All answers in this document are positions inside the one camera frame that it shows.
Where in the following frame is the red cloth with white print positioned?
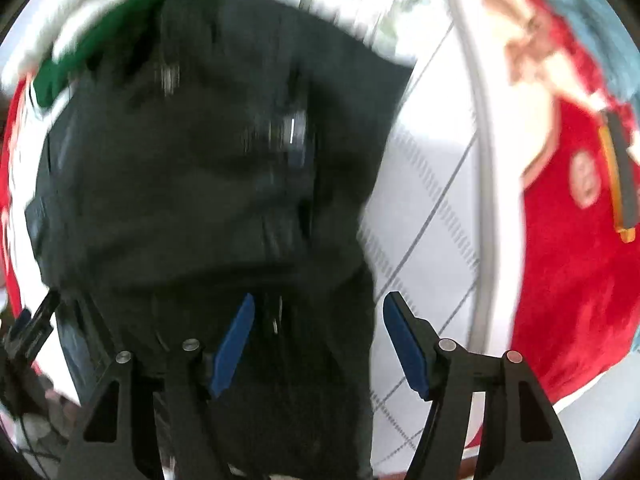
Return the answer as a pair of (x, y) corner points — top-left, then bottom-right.
(0, 77), (47, 377)

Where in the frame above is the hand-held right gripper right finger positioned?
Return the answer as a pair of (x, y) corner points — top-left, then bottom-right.
(382, 291), (581, 480)

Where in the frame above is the green cloth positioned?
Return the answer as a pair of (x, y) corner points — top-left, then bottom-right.
(35, 0), (241, 107)

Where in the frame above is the white checked bed sheet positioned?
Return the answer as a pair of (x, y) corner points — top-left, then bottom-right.
(225, 0), (640, 480)

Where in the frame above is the large black garment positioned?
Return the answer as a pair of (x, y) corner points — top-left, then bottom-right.
(25, 0), (418, 480)

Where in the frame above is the grey-blue cloth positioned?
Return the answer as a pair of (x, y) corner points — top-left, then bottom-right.
(500, 0), (637, 111)

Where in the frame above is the red printed cloth with badge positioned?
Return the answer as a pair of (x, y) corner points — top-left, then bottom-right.
(477, 0), (640, 453)

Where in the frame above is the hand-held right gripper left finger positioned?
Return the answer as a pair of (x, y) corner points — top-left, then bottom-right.
(60, 294), (256, 480)

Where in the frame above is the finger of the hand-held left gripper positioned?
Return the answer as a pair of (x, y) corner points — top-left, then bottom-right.
(9, 290), (60, 361)

